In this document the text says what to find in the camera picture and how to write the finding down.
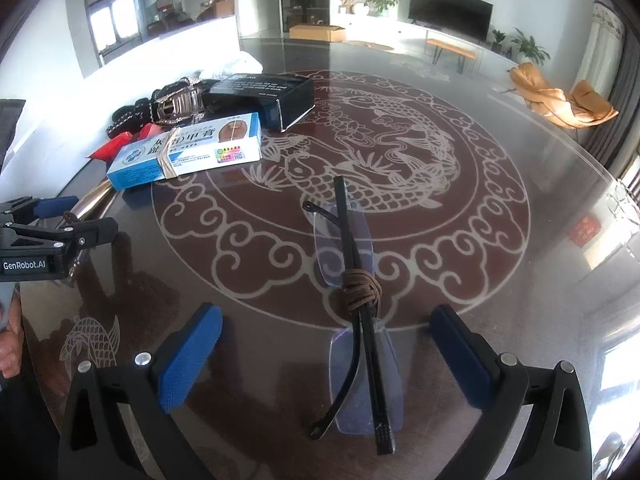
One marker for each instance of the small green potted plant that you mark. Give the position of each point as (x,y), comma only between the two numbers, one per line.
(498,37)

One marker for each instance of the large leafy potted plant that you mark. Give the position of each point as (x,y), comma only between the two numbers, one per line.
(530,47)

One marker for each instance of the black cardboard box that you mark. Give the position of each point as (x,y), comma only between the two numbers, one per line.
(270,97)

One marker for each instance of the red packet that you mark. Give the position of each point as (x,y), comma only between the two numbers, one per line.
(110,149)

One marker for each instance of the white curtain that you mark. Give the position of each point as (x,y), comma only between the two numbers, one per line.
(602,50)

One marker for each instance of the wooden sideboard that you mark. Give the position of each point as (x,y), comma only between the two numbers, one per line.
(220,9)

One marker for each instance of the grey curtain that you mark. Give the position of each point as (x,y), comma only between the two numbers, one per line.
(627,105)

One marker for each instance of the blue and white medicine box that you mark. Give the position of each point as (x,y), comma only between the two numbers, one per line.
(210,152)

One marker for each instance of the white plastic bag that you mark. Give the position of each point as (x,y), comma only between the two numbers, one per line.
(245,66)

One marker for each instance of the orange lounge chair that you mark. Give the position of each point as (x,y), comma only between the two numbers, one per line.
(555,100)

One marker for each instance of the wooden bench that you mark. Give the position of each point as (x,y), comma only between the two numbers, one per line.
(450,47)

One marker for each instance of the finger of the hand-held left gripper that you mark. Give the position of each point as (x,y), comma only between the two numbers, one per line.
(50,205)
(92,232)

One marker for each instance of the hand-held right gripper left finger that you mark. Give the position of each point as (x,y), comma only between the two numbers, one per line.
(190,355)

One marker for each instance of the bronze metal tube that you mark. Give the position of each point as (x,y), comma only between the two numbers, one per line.
(95,196)

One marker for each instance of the rimless black-armed eyeglasses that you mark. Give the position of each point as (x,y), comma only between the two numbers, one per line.
(350,240)

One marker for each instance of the tan rubber band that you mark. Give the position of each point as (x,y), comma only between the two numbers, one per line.
(170,155)

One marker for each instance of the black flat television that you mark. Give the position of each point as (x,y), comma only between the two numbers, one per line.
(450,10)

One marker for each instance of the white television cabinet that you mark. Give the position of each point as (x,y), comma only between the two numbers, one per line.
(400,27)

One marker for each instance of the person's left hand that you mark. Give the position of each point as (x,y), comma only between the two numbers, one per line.
(10,355)

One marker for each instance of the glass patterned desktop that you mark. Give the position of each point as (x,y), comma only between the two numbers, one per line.
(500,310)

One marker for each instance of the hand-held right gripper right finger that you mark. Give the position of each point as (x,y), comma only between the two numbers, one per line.
(460,355)

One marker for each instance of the round beige rug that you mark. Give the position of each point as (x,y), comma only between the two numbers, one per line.
(370,45)

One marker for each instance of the brown cardboard box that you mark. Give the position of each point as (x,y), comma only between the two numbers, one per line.
(317,34)

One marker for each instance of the rhinestone buckle accessory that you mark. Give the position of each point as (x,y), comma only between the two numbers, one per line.
(182,100)

